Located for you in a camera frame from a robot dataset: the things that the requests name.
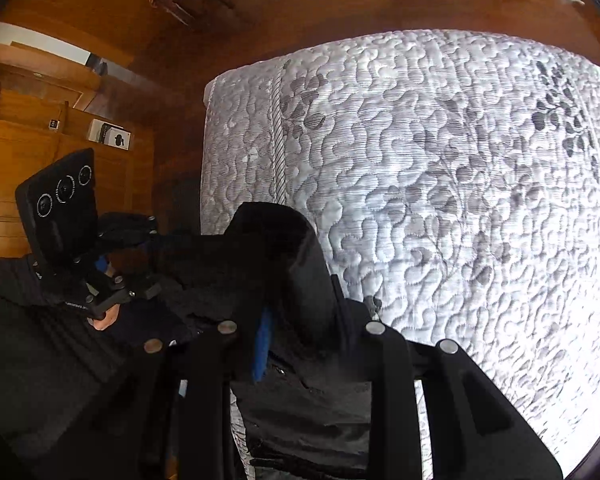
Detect wooden cabinet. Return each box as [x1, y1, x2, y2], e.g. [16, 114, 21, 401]
[0, 22, 156, 261]

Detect person's left hand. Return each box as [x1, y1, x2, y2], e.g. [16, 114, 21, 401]
[89, 306, 122, 333]

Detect black and white box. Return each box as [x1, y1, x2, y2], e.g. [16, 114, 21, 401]
[102, 127, 133, 151]

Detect black pants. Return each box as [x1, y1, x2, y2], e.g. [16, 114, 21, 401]
[115, 201, 416, 480]

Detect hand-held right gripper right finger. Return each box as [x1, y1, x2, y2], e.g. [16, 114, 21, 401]
[365, 320, 565, 480]

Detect grey quilted bedspread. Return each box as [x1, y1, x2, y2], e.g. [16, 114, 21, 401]
[200, 29, 600, 480]

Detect person's left forearm black sleeve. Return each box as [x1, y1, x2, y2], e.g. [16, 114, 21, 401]
[0, 254, 101, 341]

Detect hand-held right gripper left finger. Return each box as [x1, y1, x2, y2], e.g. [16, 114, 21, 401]
[135, 305, 278, 480]

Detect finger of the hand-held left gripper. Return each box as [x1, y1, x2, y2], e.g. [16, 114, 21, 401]
[96, 212, 161, 257]
[86, 274, 163, 319]

